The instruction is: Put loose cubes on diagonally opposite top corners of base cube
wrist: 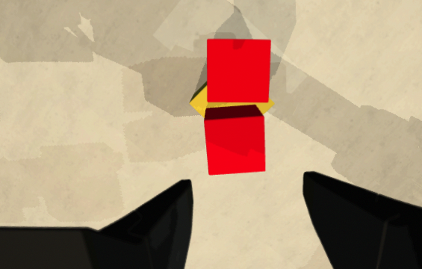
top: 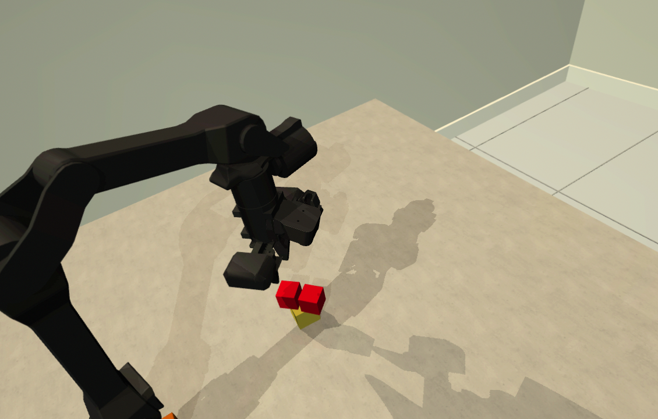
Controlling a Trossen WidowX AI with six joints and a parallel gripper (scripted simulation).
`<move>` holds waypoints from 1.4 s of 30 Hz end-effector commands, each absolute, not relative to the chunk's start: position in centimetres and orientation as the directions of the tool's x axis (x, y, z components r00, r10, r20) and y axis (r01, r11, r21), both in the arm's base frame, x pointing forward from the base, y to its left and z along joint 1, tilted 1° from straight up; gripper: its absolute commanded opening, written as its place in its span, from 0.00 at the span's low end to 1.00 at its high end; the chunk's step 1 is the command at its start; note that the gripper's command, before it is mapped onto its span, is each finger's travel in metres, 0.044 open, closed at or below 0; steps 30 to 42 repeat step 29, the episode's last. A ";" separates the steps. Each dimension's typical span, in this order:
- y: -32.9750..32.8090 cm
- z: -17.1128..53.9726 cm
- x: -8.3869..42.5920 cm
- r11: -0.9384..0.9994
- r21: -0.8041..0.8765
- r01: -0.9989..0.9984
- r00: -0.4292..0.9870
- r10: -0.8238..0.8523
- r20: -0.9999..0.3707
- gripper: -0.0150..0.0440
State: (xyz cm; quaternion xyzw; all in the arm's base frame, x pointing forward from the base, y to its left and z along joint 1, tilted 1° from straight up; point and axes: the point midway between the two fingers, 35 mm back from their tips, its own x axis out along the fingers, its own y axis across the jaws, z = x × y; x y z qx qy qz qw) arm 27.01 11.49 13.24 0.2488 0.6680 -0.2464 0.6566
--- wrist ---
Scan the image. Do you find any yellow cube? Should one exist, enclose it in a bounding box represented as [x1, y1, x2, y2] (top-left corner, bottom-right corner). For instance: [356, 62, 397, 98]
[189, 81, 275, 118]

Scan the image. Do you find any red cube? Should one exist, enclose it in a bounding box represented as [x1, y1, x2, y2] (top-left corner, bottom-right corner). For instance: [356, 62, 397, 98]
[204, 105, 265, 176]
[207, 39, 271, 102]

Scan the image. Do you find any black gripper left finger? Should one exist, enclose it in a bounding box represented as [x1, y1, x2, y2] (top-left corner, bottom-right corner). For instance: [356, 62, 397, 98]
[0, 179, 193, 269]

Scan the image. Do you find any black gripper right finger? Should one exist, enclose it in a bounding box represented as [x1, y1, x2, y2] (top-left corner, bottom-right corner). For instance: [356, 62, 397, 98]
[302, 171, 422, 269]

